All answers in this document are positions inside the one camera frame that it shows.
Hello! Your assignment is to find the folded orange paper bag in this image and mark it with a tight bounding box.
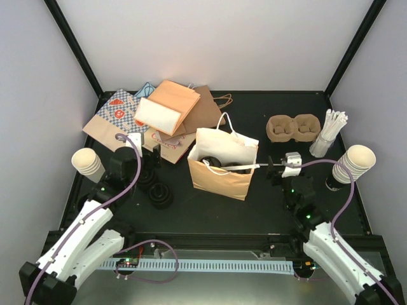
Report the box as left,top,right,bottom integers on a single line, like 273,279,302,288
134,80,200,136

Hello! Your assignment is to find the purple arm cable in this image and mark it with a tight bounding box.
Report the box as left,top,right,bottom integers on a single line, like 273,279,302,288
24,133,180,305
286,159,401,305

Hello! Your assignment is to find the light blue paper bag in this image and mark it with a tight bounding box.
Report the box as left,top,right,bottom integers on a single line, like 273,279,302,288
134,82,156,98

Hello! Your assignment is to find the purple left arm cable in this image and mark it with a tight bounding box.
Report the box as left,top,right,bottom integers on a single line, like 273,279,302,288
24,133,180,305

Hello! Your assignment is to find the orange kraft paper bag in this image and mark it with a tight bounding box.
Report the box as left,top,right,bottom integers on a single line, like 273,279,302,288
187,112,259,201

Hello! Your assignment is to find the right stack of paper cups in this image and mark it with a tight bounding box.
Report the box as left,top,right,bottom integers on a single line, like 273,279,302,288
326,144,376,191

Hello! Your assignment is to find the stack of paper cups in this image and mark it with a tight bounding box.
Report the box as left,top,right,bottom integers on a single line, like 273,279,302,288
71,148,105,183
326,144,376,191

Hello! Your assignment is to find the dark brown paper bag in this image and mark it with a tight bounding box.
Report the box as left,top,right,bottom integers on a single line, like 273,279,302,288
183,85,233,134

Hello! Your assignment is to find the cardboard cup carrier stack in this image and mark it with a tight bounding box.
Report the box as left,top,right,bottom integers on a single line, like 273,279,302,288
266,114,321,143

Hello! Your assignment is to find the blue checkered paper bag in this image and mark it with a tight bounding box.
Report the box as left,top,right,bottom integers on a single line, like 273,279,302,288
83,89,149,151

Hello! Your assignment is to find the white slotted cable duct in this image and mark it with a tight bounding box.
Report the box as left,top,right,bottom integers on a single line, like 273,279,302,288
98,258,294,275

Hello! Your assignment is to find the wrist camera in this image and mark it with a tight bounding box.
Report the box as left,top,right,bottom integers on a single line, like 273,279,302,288
281,152,302,179
128,133,144,157

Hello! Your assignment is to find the left black frame post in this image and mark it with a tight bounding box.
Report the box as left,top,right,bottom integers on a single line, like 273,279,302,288
44,0,104,98

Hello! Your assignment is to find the white straw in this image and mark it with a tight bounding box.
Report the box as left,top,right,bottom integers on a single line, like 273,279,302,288
256,163,294,168
223,164,260,171

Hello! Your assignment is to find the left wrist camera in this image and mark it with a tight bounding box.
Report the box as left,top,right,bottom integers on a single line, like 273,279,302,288
128,133,144,157

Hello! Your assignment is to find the cream cakes printed paper bag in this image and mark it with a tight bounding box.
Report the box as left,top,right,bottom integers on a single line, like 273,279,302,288
142,128,196,164

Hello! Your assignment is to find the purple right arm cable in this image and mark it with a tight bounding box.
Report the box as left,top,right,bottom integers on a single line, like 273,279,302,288
286,159,401,305

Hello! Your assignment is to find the cup of white straws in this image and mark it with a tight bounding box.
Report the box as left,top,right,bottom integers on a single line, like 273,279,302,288
309,109,348,158

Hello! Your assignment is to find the right black frame post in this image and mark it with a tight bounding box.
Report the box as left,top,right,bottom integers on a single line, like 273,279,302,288
324,0,387,98

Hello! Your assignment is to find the left stack of paper cups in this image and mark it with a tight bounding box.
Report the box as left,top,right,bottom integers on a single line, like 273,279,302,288
71,148,105,183

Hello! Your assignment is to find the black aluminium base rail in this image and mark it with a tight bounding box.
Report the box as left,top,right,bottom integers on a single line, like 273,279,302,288
125,230,309,257

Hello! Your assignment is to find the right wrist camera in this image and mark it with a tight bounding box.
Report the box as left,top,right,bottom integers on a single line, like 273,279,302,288
281,152,302,179

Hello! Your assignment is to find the black frame post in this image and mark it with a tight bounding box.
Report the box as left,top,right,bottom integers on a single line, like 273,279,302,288
44,0,104,98
324,0,387,98

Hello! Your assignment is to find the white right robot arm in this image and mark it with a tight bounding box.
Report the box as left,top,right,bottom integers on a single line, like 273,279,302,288
266,152,406,304

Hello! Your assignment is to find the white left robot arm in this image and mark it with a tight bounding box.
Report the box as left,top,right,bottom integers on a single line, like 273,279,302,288
19,147,160,304

